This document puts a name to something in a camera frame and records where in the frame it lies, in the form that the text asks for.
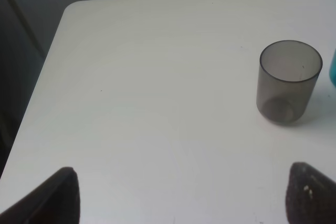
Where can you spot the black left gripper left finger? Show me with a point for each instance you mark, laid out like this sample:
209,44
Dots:
56,200

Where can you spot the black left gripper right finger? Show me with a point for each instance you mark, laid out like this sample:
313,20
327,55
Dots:
310,195

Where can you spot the grey translucent cup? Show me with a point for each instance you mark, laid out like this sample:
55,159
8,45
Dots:
288,72

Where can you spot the teal translucent cup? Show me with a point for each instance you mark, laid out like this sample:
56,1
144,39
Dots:
332,70

